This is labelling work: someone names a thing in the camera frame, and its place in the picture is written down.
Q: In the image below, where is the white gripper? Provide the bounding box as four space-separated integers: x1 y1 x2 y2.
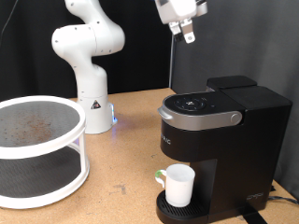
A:
154 0 200 45

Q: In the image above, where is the black Keurig coffee machine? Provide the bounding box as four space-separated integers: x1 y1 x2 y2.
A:
155 75 293 224

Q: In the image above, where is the white mug with green-taped handle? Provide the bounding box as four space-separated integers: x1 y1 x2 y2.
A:
154 163 196 208

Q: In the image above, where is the black curtain backdrop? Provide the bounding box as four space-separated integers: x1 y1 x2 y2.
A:
0 0 176 102

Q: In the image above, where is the white two-tier turntable shelf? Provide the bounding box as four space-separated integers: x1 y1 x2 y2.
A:
0 94 92 210

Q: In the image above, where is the black tape strip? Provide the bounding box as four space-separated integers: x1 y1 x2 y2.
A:
239 208 269 224

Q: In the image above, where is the braided power cable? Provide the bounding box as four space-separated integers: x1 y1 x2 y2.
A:
267 194 299 206

